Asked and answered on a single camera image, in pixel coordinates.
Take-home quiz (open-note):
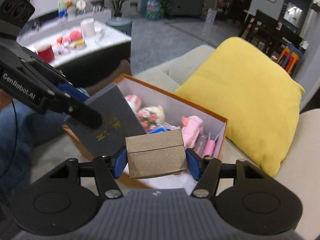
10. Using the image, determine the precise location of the yellow pillow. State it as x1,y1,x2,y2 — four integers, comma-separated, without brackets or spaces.
174,36,306,178

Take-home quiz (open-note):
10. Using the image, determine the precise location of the blue-edged tag card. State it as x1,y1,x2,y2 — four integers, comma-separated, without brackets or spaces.
147,126,167,134

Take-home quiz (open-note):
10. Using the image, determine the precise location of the beige sofa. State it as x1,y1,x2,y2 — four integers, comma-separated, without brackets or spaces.
30,44,320,240

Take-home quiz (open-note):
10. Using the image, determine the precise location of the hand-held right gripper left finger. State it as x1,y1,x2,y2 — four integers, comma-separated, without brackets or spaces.
49,145,127,198

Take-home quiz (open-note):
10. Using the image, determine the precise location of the beige glitter box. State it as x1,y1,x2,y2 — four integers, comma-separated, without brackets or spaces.
125,129,188,179

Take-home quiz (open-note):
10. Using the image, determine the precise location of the dark grey box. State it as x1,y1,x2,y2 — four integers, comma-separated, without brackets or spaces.
65,84,147,157

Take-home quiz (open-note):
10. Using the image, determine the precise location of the potted green plant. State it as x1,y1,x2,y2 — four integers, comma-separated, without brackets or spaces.
105,0,135,18

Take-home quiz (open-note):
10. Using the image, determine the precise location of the mauve packet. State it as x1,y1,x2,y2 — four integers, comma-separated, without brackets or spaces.
195,134,209,155

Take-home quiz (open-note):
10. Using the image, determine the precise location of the pink flower bouquet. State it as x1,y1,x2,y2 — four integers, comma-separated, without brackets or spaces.
137,108,158,131

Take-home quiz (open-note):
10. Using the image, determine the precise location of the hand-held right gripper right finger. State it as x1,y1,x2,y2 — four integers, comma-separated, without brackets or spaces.
185,148,265,198

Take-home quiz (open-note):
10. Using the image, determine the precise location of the pink striped ball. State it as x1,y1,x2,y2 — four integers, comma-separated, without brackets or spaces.
124,94,142,113

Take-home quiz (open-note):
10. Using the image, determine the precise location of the dark dining chair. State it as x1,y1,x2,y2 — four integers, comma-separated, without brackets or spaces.
253,9,276,51

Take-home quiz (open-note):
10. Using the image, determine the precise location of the multicoloured chair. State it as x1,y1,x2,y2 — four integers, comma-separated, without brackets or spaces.
276,44,304,74

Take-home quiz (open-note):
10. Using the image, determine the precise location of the cluster of small toys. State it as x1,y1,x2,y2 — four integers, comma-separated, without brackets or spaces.
51,36,72,55

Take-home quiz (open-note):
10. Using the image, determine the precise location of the person's jeans leg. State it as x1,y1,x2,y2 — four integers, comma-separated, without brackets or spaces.
0,90,84,205

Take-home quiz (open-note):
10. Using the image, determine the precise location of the orange storage box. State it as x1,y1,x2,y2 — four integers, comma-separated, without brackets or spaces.
62,74,228,190

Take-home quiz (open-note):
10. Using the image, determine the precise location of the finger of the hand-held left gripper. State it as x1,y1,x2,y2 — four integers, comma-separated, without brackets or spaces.
22,62,103,130
20,46,90,103

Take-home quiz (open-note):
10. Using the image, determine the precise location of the white paper roll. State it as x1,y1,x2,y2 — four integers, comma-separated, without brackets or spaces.
80,18,96,37

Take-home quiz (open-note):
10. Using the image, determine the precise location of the blue cable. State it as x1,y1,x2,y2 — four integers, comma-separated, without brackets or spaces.
10,100,19,178

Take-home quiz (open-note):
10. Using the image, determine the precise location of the pink plush ball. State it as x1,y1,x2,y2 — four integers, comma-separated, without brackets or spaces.
69,30,83,42

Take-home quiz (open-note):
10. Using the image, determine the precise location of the dark flower shelf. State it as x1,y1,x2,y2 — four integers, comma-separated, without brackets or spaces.
217,0,241,21

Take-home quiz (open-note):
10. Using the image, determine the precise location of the pink hat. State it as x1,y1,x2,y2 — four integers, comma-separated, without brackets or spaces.
180,115,203,149

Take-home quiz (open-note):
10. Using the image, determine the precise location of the blue water jug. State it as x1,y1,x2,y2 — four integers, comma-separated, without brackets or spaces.
146,0,162,20

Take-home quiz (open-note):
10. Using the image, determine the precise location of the red cup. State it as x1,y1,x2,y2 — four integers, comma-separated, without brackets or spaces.
37,44,55,63

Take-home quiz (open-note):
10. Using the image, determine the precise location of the white coffee table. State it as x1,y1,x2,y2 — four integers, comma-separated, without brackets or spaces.
16,20,132,88

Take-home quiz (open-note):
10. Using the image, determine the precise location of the pink tube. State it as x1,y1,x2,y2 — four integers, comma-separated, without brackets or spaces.
204,140,217,158

